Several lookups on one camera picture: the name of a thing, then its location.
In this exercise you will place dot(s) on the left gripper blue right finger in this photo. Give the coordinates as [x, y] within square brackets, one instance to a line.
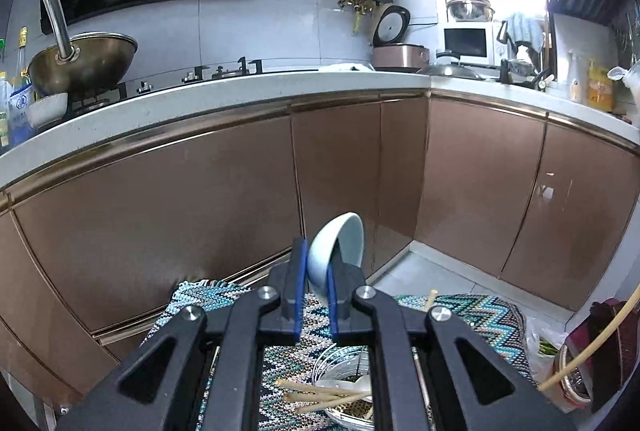
[342, 280]

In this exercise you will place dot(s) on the black gas stove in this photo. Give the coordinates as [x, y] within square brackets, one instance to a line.
[84, 102]

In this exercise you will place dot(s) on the white bowl on stove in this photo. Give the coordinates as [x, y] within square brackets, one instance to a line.
[47, 110]

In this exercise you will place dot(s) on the blue label bottle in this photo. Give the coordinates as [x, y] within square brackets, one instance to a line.
[22, 97]

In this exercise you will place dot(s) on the white ceramic spoon short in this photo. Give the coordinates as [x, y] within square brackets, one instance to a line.
[362, 384]

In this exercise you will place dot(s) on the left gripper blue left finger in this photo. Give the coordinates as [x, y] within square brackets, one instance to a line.
[294, 290]

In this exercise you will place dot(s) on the white ceramic spoon long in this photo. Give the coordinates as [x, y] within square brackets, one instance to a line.
[341, 237]

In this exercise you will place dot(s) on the white microwave oven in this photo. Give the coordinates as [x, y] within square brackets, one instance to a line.
[475, 42]

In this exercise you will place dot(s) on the steel pot lid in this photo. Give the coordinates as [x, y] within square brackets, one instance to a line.
[451, 71]

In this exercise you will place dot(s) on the pink rice cooker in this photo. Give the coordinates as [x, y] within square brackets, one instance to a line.
[389, 50]

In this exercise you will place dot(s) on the brass wok with handle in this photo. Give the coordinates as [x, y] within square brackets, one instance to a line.
[84, 62]

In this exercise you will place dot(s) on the yellow oil bottle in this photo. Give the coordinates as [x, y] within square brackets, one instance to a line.
[600, 89]

